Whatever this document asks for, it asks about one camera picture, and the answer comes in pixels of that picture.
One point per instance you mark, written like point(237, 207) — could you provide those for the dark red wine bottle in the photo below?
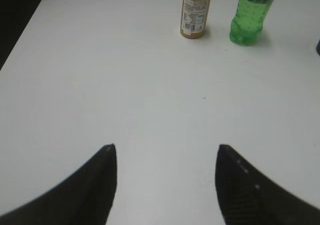
point(318, 48)

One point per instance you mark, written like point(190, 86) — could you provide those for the orange juice bottle white cap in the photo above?
point(194, 14)

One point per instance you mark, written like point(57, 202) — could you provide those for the green soda bottle yellow cap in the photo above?
point(247, 25)

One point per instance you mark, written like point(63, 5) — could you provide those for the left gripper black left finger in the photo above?
point(84, 198)

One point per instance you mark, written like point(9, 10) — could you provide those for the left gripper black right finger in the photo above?
point(247, 197)

